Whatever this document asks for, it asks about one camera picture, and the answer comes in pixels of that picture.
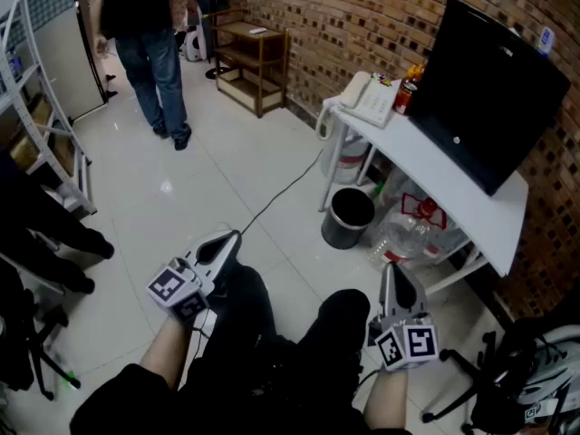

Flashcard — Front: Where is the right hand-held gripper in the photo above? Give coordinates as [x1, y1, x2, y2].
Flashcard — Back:
[368, 260, 440, 372]

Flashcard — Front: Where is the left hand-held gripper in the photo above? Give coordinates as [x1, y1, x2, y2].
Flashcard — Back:
[145, 228, 242, 324]

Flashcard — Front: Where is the white telephone handset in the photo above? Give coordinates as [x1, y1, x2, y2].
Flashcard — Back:
[336, 70, 374, 111]

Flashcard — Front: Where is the person's left forearm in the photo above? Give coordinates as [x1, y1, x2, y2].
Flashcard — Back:
[139, 314, 195, 392]

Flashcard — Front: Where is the person's right forearm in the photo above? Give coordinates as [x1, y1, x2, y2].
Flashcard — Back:
[362, 366, 410, 430]

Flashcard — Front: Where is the white desk telephone base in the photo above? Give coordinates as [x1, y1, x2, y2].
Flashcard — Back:
[338, 77, 404, 131]

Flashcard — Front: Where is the large clear plastic water bottle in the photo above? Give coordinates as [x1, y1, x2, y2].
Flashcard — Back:
[365, 169, 470, 272]

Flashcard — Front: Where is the person's right leg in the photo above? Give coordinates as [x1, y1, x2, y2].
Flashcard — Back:
[292, 287, 372, 435]

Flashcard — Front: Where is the person's leg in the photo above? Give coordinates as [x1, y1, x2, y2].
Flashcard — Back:
[292, 287, 372, 435]
[185, 260, 303, 435]

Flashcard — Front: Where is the person's left leg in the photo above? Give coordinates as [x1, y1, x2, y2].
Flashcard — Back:
[185, 260, 303, 435]

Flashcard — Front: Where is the black round trash bin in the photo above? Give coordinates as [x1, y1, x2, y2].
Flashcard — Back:
[320, 187, 377, 251]

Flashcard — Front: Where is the white table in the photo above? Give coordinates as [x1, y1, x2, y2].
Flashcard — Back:
[316, 77, 530, 296]

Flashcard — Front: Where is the white plastic bucket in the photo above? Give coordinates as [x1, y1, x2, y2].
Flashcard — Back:
[320, 129, 371, 186]

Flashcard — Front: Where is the white grey helmet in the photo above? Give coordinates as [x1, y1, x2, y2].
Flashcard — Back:
[515, 324, 580, 426]

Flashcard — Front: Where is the person's black shirt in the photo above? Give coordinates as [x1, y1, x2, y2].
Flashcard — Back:
[69, 362, 191, 435]

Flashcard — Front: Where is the wooden shelf unit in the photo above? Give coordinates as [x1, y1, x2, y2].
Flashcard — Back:
[209, 8, 292, 120]

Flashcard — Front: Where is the red drink can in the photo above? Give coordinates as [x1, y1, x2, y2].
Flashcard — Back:
[391, 81, 419, 117]

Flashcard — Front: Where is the white round appliance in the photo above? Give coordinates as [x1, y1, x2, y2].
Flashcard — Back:
[182, 26, 209, 63]

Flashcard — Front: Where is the black tripod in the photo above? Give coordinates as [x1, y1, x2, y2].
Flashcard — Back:
[0, 287, 83, 402]

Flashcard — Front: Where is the black monitor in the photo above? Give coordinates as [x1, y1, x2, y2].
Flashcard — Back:
[407, 0, 573, 198]

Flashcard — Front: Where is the white metal storage rack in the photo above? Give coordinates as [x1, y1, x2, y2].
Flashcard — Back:
[0, 0, 99, 219]

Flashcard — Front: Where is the cardboard box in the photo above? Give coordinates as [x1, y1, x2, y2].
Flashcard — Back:
[7, 96, 54, 172]

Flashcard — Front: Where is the yellow-capped red sauce bottle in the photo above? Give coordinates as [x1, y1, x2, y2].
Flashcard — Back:
[404, 63, 428, 88]

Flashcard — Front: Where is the white partition board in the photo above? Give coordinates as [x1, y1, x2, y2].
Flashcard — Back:
[21, 0, 111, 124]

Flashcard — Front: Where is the black floor cable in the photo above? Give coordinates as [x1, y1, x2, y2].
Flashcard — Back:
[238, 148, 325, 237]

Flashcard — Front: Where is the white coiled phone cord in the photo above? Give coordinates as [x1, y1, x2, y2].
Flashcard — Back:
[314, 99, 342, 142]

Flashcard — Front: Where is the blue white wall device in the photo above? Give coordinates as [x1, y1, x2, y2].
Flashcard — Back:
[536, 25, 556, 56]

